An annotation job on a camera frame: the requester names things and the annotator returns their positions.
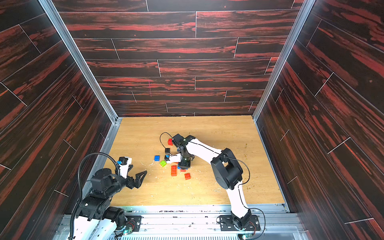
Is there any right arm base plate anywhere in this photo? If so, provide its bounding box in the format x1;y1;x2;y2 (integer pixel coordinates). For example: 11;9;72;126
217;214;261;232

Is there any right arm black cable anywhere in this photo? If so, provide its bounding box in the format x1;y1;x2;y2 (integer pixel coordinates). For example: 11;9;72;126
159;131;267;238

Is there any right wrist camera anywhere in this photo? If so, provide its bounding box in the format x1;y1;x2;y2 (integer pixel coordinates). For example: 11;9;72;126
165;154;181;163

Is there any right aluminium corner post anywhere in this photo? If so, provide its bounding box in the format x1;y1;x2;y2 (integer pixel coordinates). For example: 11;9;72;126
253;0;316;126

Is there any aluminium corner post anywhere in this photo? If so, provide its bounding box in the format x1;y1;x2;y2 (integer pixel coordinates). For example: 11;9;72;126
253;0;316;126
38;0;119;123

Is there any red long lego upright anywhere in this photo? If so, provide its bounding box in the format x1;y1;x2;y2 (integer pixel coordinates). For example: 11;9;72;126
171;165;178;177

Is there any green square lego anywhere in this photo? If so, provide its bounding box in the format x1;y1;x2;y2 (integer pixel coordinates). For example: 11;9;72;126
160;160;167;167

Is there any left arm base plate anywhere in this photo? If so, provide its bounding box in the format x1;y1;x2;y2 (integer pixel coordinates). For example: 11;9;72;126
116;215;143;233

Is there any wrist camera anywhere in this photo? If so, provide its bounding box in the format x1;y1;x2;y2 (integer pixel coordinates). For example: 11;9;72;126
117;157;132;178
165;154;181;163

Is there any aluminium front rail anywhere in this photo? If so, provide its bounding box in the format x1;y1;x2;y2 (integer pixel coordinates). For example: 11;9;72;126
52;204;310;240

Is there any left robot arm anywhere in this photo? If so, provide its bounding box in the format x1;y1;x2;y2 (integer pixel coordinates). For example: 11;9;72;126
69;169;147;240

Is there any left aluminium corner post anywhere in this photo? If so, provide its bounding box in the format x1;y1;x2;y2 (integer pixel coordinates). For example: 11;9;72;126
38;0;119;123

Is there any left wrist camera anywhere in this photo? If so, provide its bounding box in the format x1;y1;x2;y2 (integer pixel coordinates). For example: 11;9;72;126
117;157;132;178

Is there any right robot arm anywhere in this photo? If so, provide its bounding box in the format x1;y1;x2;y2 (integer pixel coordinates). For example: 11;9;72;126
170;134;252;230

